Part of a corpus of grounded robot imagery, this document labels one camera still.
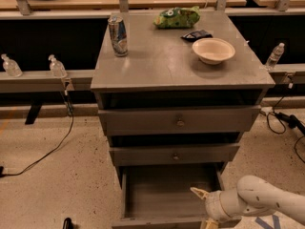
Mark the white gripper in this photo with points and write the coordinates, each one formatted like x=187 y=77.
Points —
x=215 y=204

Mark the grey bottom drawer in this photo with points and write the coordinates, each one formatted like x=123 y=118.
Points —
x=160 y=196

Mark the grey drawer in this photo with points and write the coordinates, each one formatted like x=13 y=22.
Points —
x=160 y=196
x=173 y=154
x=169 y=121

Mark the grey middle drawer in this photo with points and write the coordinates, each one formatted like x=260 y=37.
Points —
x=173 y=154

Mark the grey wooden drawer cabinet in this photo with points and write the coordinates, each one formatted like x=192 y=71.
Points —
x=162 y=71

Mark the grey top drawer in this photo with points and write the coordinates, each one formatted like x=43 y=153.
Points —
x=169 y=121

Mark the black object bottom edge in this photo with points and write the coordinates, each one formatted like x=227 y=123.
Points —
x=67 y=224

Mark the white bowl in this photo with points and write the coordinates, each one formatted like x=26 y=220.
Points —
x=213 y=51

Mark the dark blue snack packet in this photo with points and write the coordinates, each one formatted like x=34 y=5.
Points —
x=196 y=35

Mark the clear water bottle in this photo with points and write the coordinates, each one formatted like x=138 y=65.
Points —
x=275 y=56

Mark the green chip bag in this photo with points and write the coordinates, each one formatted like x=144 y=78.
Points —
x=177 y=18

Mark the silver blue drink can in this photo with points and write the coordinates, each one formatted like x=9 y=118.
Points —
x=118 y=35

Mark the clear pump bottle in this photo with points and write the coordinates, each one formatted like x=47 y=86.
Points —
x=10 y=66
x=57 y=67

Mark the clear pump bottle far left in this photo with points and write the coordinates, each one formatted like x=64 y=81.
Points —
x=10 y=66

